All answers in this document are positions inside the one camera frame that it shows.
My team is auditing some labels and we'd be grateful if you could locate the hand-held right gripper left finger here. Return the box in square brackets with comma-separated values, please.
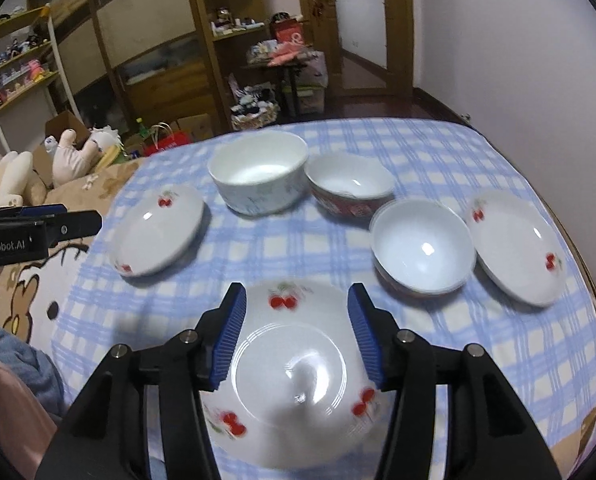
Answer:
[36, 282, 249, 480]

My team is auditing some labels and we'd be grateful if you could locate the wicker basket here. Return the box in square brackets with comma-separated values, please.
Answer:
[230, 105, 281, 132]

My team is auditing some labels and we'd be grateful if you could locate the wooden wardrobe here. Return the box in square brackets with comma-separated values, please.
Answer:
[85, 0, 229, 133]

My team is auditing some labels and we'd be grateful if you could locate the small white cherry plate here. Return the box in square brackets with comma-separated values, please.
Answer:
[465, 189, 570, 307]

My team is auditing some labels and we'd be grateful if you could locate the blue plaid bed sheet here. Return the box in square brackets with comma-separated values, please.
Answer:
[50, 119, 596, 480]

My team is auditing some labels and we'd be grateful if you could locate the large white cherry plate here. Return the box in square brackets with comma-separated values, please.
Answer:
[200, 280, 399, 471]

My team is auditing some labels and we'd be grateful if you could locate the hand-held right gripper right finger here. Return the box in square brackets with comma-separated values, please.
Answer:
[347, 282, 564, 480]

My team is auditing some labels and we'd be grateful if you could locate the striped plush toy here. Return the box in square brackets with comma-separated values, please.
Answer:
[230, 82, 279, 111]

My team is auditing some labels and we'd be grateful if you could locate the white toy shelf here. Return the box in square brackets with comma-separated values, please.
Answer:
[0, 4, 78, 128]

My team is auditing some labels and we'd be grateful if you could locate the yellow fabric item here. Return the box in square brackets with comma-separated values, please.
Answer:
[95, 142, 128, 168]

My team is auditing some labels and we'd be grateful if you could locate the large white bowl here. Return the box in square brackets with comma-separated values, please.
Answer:
[108, 185, 206, 277]
[208, 130, 309, 217]

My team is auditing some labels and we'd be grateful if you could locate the pink white plush toy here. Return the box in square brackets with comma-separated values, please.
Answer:
[45, 129, 103, 187]

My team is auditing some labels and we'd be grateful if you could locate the white-haired doll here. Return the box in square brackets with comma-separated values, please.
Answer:
[88, 125, 127, 158]

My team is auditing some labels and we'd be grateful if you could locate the white bunny plush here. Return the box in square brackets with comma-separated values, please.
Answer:
[0, 150, 34, 209]

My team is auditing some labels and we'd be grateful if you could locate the wooden door frame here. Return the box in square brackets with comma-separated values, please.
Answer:
[385, 0, 415, 96]

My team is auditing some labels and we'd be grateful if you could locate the red paper bag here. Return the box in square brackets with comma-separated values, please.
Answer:
[142, 122, 193, 157]

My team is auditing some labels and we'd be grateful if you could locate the open cardboard box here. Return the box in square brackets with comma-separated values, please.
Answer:
[32, 110, 93, 188]

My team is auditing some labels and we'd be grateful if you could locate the red gift bag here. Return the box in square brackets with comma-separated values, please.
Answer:
[275, 17, 305, 46]

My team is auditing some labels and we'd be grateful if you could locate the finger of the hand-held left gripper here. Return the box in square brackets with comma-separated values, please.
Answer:
[45, 211, 102, 248]
[0, 203, 67, 221]

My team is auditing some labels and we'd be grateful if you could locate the wooden bookshelf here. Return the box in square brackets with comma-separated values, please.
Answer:
[183, 0, 279, 128]

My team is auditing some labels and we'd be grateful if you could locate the red patterned bowl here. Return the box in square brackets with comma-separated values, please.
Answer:
[369, 199, 477, 297]
[304, 152, 396, 218]

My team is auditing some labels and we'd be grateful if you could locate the clear storage box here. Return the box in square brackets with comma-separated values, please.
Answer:
[283, 52, 327, 116]

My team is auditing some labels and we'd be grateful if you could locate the pink cloth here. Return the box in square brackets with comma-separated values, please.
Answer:
[0, 362, 63, 480]

